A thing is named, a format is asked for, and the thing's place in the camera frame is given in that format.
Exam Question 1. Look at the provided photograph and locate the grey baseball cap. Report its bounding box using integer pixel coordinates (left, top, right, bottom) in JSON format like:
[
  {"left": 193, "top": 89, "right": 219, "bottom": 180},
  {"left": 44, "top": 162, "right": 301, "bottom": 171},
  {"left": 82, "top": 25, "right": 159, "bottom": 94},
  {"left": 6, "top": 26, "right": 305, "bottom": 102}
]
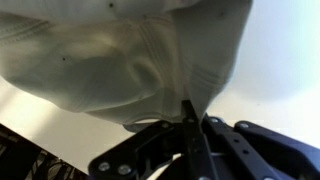
[{"left": 0, "top": 0, "right": 254, "bottom": 126}]

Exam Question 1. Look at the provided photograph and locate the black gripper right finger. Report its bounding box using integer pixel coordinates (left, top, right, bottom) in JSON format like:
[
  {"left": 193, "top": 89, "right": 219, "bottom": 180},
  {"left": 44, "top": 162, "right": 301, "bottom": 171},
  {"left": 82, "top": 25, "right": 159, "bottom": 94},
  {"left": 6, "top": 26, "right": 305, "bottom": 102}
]
[{"left": 199, "top": 114, "right": 320, "bottom": 180}]

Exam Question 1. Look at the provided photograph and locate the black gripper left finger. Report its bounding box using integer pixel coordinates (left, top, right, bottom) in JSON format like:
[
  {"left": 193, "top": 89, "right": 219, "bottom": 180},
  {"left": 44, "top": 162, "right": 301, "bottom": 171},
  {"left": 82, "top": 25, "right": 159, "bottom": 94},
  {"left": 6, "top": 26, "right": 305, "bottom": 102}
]
[{"left": 88, "top": 99, "right": 218, "bottom": 180}]

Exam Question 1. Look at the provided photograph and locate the white ribbed radiator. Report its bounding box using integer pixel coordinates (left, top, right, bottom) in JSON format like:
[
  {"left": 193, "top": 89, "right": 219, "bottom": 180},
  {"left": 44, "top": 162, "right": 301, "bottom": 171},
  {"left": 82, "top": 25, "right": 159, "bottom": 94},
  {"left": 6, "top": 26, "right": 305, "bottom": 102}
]
[{"left": 0, "top": 123, "right": 89, "bottom": 180}]

